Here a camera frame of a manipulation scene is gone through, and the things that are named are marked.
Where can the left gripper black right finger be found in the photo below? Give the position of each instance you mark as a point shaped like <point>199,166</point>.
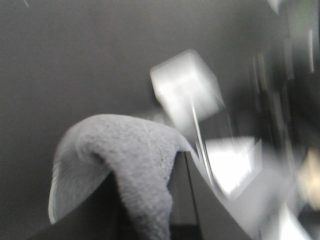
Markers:
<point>196,212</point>

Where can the small glass beaker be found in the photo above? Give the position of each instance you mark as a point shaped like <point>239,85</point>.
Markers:
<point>183,84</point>

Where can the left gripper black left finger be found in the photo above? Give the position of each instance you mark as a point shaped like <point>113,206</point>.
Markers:
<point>102,216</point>

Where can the gray purple cleaning cloth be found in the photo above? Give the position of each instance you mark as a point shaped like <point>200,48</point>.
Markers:
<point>140,153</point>

